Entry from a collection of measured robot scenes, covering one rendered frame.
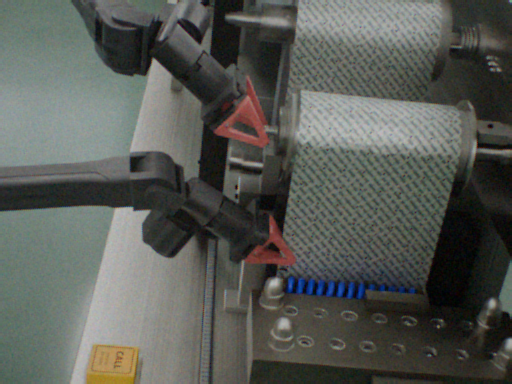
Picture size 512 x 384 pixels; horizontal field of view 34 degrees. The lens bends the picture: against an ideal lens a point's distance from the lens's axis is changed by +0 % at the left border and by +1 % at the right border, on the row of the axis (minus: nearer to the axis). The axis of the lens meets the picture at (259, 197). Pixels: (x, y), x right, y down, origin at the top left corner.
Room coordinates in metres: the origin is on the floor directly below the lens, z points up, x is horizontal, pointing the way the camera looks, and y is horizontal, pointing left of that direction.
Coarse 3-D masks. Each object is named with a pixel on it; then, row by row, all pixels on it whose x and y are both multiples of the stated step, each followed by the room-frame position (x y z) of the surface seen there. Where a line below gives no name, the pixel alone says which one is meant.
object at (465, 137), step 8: (288, 104) 1.18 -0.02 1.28; (464, 120) 1.15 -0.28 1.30; (464, 128) 1.13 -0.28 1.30; (464, 136) 1.13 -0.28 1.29; (288, 144) 1.10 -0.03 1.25; (464, 144) 1.12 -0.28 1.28; (288, 152) 1.09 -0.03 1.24; (464, 152) 1.11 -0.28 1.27; (288, 160) 1.09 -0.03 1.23; (464, 160) 1.11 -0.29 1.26; (464, 168) 1.11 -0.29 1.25; (456, 176) 1.11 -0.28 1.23; (456, 184) 1.12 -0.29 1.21
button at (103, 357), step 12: (96, 348) 0.99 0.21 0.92; (108, 348) 0.99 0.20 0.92; (120, 348) 0.99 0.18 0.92; (132, 348) 1.00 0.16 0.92; (96, 360) 0.96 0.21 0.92; (108, 360) 0.96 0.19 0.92; (120, 360) 0.97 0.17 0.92; (132, 360) 0.97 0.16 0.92; (96, 372) 0.93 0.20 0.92; (108, 372) 0.94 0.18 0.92; (120, 372) 0.94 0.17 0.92; (132, 372) 0.94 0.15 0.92
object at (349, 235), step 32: (320, 192) 1.09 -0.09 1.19; (352, 192) 1.09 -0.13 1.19; (288, 224) 1.08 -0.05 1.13; (320, 224) 1.09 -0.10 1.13; (352, 224) 1.09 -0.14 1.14; (384, 224) 1.10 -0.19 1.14; (416, 224) 1.10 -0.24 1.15; (320, 256) 1.09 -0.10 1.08; (352, 256) 1.09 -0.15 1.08; (384, 256) 1.10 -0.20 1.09; (416, 256) 1.10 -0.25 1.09; (416, 288) 1.10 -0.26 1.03
